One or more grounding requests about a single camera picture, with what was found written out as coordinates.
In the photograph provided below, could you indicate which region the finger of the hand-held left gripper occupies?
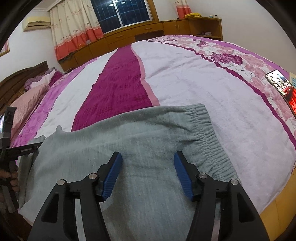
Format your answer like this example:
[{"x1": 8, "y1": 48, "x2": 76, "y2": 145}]
[{"x1": 6, "y1": 141, "x2": 45, "y2": 159}]

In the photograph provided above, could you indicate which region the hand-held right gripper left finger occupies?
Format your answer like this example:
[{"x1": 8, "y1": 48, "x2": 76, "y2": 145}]
[{"x1": 27, "y1": 152, "x2": 123, "y2": 241}]

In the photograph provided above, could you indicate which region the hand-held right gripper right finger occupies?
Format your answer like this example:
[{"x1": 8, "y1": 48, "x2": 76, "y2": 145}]
[{"x1": 174, "y1": 151, "x2": 270, "y2": 241}]

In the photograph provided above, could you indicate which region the person's left hand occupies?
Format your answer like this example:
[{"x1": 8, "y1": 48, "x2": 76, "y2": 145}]
[{"x1": 0, "y1": 169, "x2": 19, "y2": 193}]

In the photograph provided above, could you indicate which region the pink satin quilt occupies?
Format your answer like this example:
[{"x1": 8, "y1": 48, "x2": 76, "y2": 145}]
[{"x1": 9, "y1": 83, "x2": 50, "y2": 139}]

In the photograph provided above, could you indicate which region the dark wooden headboard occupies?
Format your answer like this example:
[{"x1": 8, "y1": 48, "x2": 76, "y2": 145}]
[{"x1": 0, "y1": 61, "x2": 49, "y2": 114}]

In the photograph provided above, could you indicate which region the purple ruffled pillow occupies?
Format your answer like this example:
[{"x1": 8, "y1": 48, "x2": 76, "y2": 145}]
[{"x1": 24, "y1": 67, "x2": 63, "y2": 91}]

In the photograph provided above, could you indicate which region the purple white striped blanket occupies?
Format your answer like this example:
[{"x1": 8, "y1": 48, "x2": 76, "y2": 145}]
[{"x1": 13, "y1": 39, "x2": 296, "y2": 216}]

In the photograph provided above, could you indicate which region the wide cream floral curtain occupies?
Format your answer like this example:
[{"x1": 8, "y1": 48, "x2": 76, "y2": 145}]
[{"x1": 50, "y1": 0, "x2": 104, "y2": 62}]

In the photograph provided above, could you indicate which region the pink floral bedsheet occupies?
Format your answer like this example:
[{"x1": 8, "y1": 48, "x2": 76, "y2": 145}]
[{"x1": 146, "y1": 35, "x2": 296, "y2": 149}]

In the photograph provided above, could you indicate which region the smartphone with lit screen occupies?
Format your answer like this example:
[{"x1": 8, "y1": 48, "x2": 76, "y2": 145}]
[{"x1": 265, "y1": 70, "x2": 296, "y2": 116}]

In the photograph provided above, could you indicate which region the long wooden cabinet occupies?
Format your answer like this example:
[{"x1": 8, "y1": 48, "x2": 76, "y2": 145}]
[{"x1": 58, "y1": 17, "x2": 223, "y2": 72}]

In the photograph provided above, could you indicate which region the window with metal grille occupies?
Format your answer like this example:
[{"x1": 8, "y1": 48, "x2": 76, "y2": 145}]
[{"x1": 90, "y1": 0, "x2": 154, "y2": 34}]

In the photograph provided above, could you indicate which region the narrow cream floral curtain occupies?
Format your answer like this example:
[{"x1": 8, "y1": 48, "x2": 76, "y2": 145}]
[{"x1": 174, "y1": 0, "x2": 192, "y2": 19}]

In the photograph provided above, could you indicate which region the framed wall picture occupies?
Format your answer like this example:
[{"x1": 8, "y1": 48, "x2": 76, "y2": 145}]
[{"x1": 0, "y1": 39, "x2": 10, "y2": 57}]

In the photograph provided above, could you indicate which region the wall air conditioner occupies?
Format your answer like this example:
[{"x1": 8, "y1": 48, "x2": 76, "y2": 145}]
[{"x1": 22, "y1": 16, "x2": 51, "y2": 32}]

